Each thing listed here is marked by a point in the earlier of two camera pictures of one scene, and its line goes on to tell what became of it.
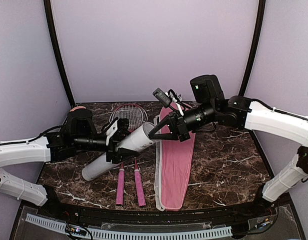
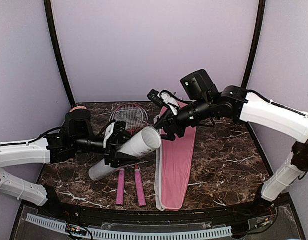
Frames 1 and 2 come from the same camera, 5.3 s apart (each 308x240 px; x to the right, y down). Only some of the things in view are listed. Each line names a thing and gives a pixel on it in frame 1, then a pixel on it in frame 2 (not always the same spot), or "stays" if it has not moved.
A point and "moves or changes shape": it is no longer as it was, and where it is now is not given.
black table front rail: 132,217 stays
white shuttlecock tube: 137,139 moves or changes shape
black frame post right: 255,52 stays
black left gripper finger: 119,154 to 117,158
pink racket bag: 173,160 stays
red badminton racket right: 136,115 stays
